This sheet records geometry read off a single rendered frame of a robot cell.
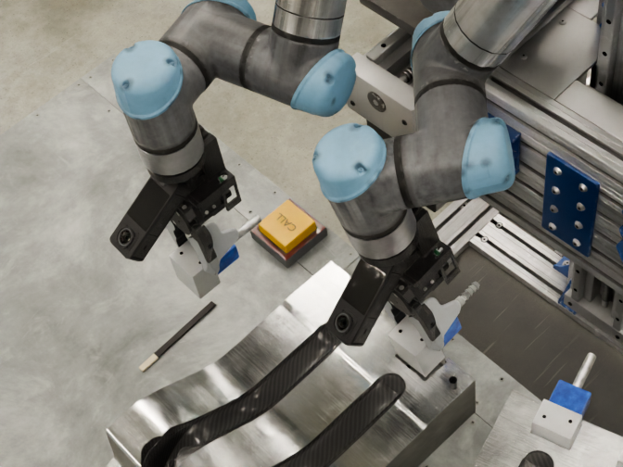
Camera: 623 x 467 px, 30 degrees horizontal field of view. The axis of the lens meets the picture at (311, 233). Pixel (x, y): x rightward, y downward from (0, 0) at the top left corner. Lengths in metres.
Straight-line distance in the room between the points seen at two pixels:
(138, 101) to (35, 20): 2.10
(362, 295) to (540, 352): 1.00
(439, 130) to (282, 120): 1.76
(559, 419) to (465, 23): 0.52
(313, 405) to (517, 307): 0.91
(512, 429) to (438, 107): 0.46
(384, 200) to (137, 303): 0.61
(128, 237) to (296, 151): 1.47
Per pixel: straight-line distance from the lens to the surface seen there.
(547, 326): 2.29
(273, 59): 1.26
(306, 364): 1.49
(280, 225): 1.67
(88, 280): 1.73
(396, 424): 1.44
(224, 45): 1.29
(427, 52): 1.23
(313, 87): 1.24
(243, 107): 2.95
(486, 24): 1.17
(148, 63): 1.25
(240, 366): 1.50
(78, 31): 3.27
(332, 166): 1.15
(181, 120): 1.29
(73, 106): 1.95
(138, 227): 1.39
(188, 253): 1.52
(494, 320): 2.29
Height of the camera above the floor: 2.18
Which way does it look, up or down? 54 degrees down
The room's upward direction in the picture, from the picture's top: 12 degrees counter-clockwise
